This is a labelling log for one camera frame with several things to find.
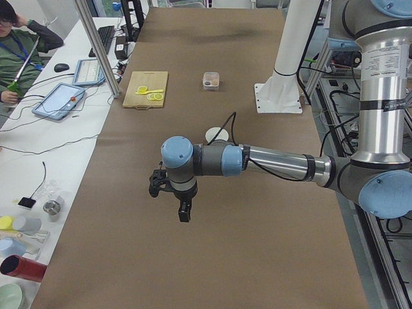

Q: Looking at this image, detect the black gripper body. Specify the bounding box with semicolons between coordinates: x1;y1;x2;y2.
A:
173;188;197;203

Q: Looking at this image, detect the clear plastic egg box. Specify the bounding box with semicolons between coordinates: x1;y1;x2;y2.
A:
202;71;220;90

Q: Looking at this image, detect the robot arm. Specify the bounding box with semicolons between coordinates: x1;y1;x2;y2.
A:
149;1;411;222

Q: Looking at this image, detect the black power adapter box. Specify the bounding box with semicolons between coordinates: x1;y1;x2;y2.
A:
115;36;129;60

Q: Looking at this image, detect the white round bowl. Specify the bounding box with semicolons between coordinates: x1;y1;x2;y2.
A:
205;127;229;142

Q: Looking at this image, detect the lemon slice lower left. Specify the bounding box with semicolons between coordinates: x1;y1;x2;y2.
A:
146;93;164;101

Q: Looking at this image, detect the wooden cutting board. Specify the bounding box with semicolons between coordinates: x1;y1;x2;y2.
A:
122;71;169;109

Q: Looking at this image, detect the metal cylinder part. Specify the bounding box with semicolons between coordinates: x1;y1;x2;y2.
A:
42;196;64;222

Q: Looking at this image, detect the teach pendant near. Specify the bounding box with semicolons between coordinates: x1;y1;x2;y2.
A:
32;83;86;121

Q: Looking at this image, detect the teach pendant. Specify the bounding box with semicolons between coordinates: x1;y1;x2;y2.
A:
72;58;105;86
32;83;86;121

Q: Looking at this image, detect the grey cup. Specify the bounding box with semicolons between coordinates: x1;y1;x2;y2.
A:
12;216;42;235

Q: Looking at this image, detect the small black square pad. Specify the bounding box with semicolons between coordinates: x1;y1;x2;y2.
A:
17;197;36;210

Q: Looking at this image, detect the teach pendant far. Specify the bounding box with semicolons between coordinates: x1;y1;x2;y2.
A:
72;58;105;86

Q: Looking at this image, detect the black computer mouse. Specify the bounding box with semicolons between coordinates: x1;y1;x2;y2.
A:
53;63;70;73

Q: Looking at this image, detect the yellow cup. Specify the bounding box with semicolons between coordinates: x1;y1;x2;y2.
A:
0;216;14;230

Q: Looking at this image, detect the black keyboard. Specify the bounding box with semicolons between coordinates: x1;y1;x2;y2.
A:
97;26;115;55

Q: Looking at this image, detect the light blue cup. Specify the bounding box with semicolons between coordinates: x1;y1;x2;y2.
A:
0;238;26;258

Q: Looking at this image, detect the red cylinder bottle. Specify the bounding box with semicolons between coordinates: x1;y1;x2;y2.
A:
1;255;47;283

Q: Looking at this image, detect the green bowl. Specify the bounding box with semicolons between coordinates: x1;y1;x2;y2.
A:
0;283;24;309

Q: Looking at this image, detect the seated person green shirt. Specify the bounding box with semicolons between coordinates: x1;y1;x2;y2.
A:
1;1;64;106

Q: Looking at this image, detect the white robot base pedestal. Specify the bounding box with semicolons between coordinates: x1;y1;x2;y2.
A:
254;0;323;114

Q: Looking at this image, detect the aluminium frame post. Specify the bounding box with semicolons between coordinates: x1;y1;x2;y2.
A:
73;0;120;98

